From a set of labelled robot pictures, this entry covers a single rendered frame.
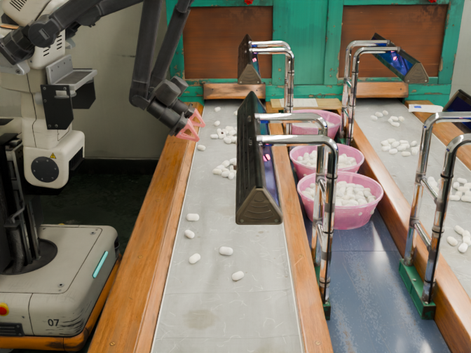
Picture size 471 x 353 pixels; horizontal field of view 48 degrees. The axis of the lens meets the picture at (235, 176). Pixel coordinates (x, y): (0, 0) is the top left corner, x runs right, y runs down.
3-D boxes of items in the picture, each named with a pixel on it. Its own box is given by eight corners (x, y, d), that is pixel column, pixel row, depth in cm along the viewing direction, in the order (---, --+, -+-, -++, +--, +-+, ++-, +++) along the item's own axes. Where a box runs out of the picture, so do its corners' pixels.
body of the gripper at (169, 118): (187, 114, 186) (170, 101, 184) (184, 124, 177) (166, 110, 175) (176, 127, 188) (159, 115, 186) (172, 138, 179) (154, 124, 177)
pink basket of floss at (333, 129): (314, 153, 220) (315, 132, 217) (268, 138, 239) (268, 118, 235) (353, 139, 237) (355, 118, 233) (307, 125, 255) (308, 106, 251)
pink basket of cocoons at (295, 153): (310, 199, 182) (311, 174, 178) (277, 171, 204) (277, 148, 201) (376, 187, 190) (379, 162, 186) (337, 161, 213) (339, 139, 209)
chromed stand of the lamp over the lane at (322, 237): (248, 320, 124) (248, 139, 106) (247, 272, 142) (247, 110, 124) (330, 320, 124) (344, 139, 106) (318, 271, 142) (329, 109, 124)
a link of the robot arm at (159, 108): (145, 105, 183) (141, 111, 178) (157, 90, 180) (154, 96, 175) (161, 118, 185) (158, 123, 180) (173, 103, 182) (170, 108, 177)
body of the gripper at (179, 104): (194, 104, 222) (179, 94, 220) (192, 112, 212) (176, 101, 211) (185, 116, 224) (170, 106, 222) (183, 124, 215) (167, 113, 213)
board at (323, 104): (272, 110, 247) (272, 107, 247) (270, 101, 261) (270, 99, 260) (343, 109, 247) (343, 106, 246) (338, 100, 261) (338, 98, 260)
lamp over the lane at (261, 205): (235, 226, 90) (235, 187, 87) (237, 115, 147) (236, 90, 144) (282, 225, 90) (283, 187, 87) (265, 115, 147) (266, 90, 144)
